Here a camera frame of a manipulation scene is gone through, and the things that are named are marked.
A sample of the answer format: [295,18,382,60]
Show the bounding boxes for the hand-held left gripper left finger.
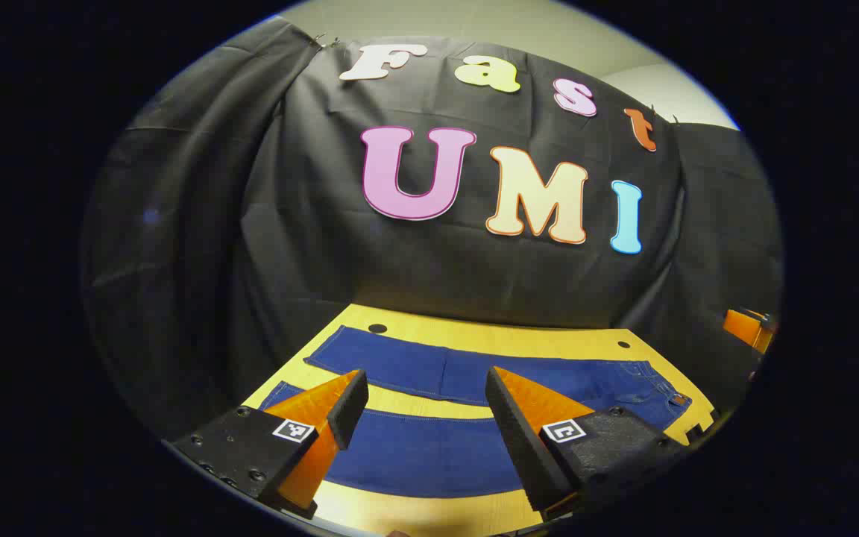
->
[169,369,369,521]

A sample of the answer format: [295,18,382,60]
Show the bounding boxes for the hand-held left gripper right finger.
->
[485,365,690,521]

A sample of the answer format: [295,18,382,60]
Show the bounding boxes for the blue denim jeans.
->
[258,324,693,499]

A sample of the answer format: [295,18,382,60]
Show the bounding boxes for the black backdrop cloth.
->
[81,16,784,441]

